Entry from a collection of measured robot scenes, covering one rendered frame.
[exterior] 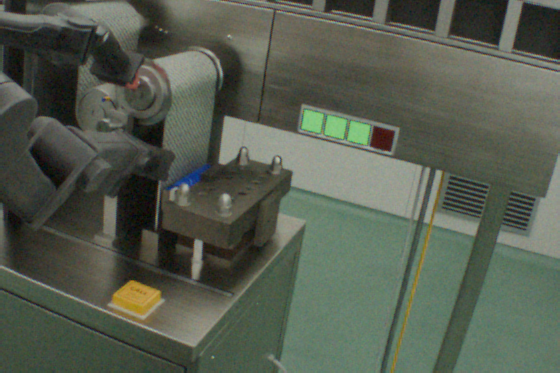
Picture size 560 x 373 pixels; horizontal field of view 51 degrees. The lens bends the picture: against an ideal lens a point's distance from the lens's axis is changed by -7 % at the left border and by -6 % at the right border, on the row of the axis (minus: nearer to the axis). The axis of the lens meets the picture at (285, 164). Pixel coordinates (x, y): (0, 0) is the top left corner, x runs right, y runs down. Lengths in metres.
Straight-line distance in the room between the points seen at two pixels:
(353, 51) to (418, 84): 0.17
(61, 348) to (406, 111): 0.95
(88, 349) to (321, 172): 2.99
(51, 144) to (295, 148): 3.42
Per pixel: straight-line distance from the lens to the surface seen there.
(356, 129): 1.53
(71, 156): 0.78
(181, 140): 1.44
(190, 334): 1.17
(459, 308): 1.85
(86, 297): 1.26
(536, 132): 1.50
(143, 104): 1.35
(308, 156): 4.13
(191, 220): 1.34
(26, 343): 1.47
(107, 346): 1.31
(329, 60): 1.53
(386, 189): 4.06
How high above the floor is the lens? 1.59
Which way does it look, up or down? 19 degrees down
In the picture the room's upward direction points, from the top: 9 degrees clockwise
